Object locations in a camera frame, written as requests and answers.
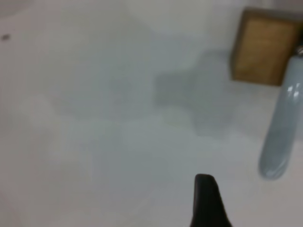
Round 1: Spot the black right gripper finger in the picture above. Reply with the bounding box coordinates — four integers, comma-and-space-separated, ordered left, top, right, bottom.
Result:
188, 174, 234, 227

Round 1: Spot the spoon with pale blue handle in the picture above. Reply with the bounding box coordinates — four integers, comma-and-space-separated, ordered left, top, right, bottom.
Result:
258, 44, 303, 182

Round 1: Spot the arched wooden block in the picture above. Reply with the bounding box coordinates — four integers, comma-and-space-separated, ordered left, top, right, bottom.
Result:
228, 8, 303, 87

